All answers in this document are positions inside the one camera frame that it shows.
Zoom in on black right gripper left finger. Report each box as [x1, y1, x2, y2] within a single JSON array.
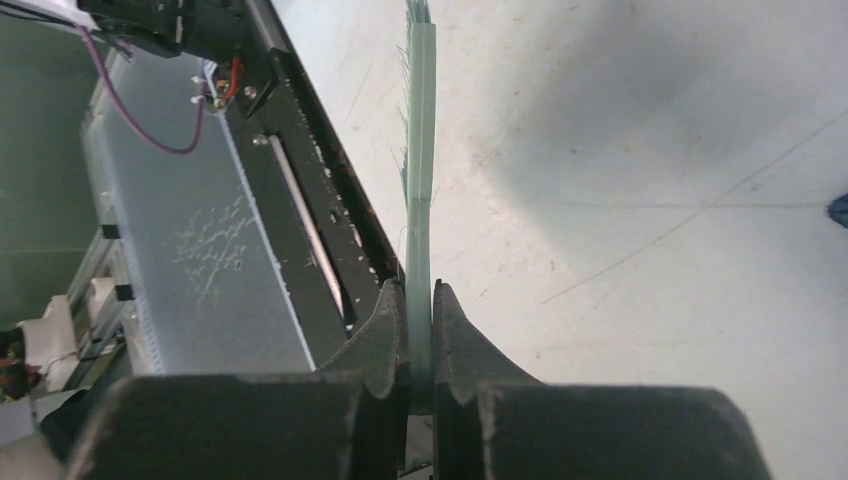
[[66, 280, 408, 479]]

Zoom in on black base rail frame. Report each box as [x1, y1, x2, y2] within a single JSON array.
[[226, 1, 402, 365]]

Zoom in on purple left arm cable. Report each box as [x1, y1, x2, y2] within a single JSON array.
[[74, 25, 208, 158]]

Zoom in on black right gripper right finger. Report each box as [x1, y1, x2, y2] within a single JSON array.
[[433, 282, 771, 479]]

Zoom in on mint green hand brush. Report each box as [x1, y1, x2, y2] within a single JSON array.
[[402, 1, 437, 411]]

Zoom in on blue paper scrap centre right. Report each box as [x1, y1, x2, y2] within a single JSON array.
[[826, 193, 848, 229]]

